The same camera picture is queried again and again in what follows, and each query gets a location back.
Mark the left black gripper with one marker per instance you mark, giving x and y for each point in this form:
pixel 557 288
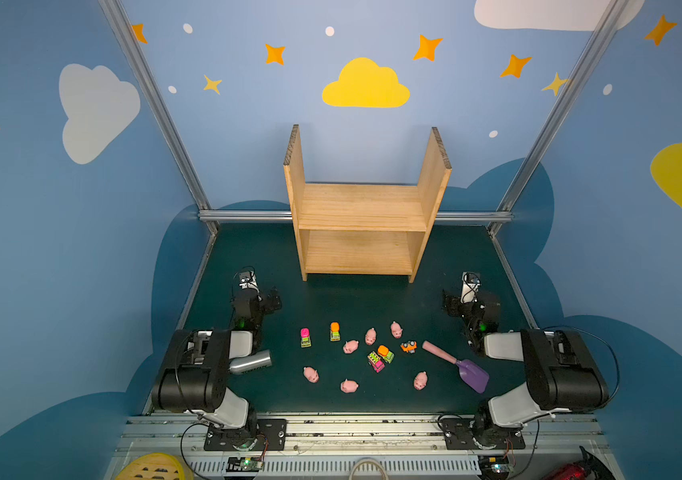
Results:
pixel 263 301

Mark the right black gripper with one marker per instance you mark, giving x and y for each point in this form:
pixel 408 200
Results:
pixel 456 304

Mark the pink pig toy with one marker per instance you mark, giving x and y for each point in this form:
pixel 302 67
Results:
pixel 370 336
pixel 349 386
pixel 350 346
pixel 396 330
pixel 420 381
pixel 311 374

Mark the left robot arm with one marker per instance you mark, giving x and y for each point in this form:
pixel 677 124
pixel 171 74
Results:
pixel 195 371

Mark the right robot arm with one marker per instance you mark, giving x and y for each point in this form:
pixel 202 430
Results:
pixel 561 375

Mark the wooden shelf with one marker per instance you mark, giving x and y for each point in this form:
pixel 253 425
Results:
pixel 364 229

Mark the purple pink toy shovel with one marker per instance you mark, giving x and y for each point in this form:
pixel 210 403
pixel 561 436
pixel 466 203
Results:
pixel 469 372

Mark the pink cab green truck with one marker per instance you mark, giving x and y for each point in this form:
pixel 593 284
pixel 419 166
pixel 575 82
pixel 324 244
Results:
pixel 305 338

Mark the small orange toy car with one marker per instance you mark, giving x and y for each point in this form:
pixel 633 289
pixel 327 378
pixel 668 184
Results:
pixel 409 347

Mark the orange cab green truck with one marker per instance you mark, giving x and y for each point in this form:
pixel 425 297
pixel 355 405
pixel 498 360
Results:
pixel 335 332

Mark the magenta green toy truck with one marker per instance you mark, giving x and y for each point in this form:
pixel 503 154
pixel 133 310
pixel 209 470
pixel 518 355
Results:
pixel 375 362

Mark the yellow basket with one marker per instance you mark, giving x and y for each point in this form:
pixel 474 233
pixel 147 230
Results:
pixel 156 466

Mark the red black tool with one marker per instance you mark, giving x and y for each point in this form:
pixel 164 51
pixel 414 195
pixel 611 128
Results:
pixel 589 467

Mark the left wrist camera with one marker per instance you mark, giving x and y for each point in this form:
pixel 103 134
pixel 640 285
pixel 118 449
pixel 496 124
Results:
pixel 246 279

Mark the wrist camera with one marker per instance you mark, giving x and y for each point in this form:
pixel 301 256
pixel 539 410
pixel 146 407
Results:
pixel 246 279
pixel 470 286

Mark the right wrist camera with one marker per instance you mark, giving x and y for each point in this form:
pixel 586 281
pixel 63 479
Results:
pixel 470 286

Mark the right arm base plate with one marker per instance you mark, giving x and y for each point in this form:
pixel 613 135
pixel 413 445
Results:
pixel 461 433

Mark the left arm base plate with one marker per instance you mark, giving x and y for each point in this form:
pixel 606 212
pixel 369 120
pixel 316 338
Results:
pixel 255 435

